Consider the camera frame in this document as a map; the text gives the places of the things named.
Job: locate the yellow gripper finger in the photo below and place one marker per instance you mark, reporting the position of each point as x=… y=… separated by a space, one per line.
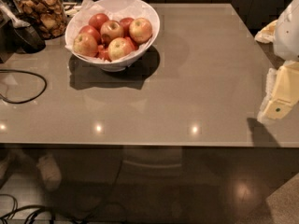
x=282 y=92

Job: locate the yellow-red apple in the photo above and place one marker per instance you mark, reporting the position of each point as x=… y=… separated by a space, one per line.
x=118 y=48
x=140 y=30
x=85 y=44

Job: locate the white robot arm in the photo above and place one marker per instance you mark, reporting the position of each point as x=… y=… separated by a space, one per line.
x=283 y=33

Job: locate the yellow-red apple front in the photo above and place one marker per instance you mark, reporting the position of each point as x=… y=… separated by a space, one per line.
x=118 y=48

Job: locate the red apple back right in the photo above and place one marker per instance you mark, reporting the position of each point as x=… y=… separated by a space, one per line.
x=125 y=23

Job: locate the red-yellow apple centre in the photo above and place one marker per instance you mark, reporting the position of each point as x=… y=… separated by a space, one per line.
x=111 y=30

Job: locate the small red apple bottom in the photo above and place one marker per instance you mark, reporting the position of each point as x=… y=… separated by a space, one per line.
x=103 y=53

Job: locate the white paper bowl liner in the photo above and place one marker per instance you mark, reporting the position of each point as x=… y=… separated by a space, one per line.
x=83 y=10

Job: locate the white ceramic bowl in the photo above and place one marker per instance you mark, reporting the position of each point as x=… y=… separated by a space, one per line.
x=118 y=4

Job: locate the red apple top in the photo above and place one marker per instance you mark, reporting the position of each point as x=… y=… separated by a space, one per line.
x=97 y=20

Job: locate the red apple back left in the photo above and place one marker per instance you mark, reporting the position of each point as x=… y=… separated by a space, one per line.
x=92 y=31

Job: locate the white shoe under table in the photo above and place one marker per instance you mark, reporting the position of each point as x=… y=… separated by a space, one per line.
x=50 y=172

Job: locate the glass jar of dried chips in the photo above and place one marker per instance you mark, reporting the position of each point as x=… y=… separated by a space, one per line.
x=48 y=16

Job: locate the black round appliance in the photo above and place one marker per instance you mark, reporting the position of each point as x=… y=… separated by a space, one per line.
x=28 y=39

